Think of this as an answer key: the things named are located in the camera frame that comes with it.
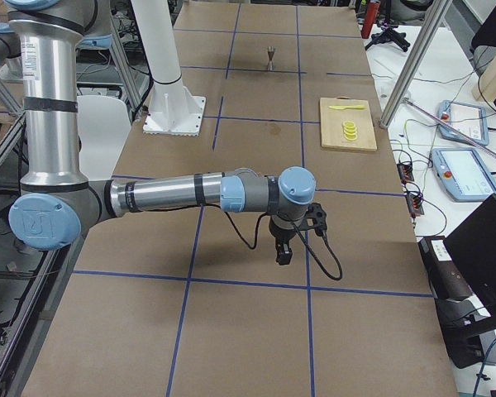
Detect steel jigger measuring cup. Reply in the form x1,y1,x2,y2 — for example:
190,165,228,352
267,46,275,71

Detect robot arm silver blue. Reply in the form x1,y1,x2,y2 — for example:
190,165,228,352
0,22,22,79
8,1,316,265

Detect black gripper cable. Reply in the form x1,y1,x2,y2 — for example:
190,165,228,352
198,202,343,281

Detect yellow plastic knife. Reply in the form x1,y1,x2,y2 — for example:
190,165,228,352
328,104,366,111

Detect teach pendant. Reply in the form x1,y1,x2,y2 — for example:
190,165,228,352
430,148,496,203
437,100,489,146

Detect black computer monitor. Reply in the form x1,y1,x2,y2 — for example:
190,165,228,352
445,194,496,319

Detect wooden cutting board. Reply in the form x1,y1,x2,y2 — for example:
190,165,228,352
319,98,377,152

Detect teach pendant near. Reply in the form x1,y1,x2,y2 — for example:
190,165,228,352
430,148,496,203

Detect aluminium frame post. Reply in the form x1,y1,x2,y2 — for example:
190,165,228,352
379,0,452,129

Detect metal reacher grabber green handle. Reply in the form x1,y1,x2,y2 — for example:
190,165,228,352
402,96,496,175

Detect black box on desk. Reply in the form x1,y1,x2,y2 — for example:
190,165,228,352
418,236,472,302

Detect red bottle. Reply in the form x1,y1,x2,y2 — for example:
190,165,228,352
361,0,380,39

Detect black tripod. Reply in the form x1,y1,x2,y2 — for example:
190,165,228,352
365,27,411,52

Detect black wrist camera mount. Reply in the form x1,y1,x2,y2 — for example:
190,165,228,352
299,203,327,238

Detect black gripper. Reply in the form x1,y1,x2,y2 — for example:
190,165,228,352
269,216,293,265

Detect teach pendant far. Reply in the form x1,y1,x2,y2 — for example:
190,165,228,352
437,100,489,146

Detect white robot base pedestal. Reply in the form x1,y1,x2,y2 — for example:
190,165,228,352
131,0,206,136

